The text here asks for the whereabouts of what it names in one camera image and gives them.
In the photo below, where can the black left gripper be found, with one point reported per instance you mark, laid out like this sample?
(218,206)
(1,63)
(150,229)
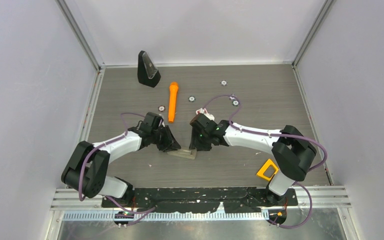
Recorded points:
(169,140)

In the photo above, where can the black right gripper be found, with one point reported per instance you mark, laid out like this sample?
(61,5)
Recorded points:
(195,143)

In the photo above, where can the red white remote control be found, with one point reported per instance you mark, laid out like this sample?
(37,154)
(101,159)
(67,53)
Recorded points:
(209,116)

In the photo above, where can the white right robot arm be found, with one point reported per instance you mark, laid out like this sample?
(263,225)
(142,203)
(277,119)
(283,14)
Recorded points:
(292,152)

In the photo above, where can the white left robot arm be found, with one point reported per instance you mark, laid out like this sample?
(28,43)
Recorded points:
(87,167)

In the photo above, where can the poker chip right lower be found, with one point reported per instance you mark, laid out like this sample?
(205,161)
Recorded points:
(235,103)

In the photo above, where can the poker chip far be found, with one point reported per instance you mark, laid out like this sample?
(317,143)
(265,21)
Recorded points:
(223,83)

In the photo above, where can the black wedge stand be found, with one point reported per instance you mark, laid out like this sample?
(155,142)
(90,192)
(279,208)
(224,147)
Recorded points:
(147,73)

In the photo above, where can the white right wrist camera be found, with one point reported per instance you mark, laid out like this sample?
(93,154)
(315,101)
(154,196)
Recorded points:
(201,111)

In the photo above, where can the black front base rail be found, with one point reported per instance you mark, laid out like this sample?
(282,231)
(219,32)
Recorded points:
(208,199)

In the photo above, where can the yellow triangular frame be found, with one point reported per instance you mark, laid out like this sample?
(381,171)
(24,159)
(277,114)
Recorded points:
(268,170)

